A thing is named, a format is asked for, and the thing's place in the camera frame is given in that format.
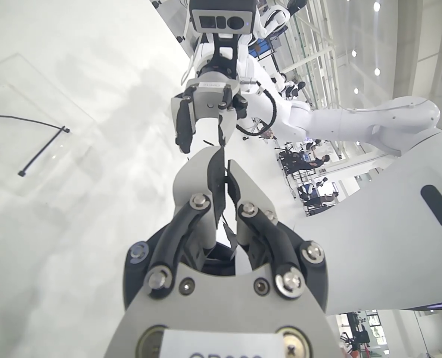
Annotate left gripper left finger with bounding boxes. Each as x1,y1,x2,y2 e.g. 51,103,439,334
124,146,226,301

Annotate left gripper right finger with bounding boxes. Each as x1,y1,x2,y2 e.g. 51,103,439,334
227,159,329,314

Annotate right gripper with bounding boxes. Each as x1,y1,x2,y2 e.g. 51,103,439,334
171,77,249,154

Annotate thin black zip tie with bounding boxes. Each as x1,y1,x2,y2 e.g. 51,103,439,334
18,127,66,177
0,114,71,134
202,138,232,189

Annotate person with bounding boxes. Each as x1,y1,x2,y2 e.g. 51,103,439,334
279,146,332,175
302,179,342,216

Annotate robot body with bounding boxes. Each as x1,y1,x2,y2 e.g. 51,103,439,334
291,126,442,315

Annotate clear plastic plate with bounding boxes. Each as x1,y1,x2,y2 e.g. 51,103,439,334
0,52,99,199

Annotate thin white cable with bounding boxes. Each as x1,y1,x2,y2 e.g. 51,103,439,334
181,37,201,85

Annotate black cable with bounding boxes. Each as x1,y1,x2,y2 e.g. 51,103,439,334
235,87,278,137

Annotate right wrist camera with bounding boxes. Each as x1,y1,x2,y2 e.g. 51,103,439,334
189,0,258,78

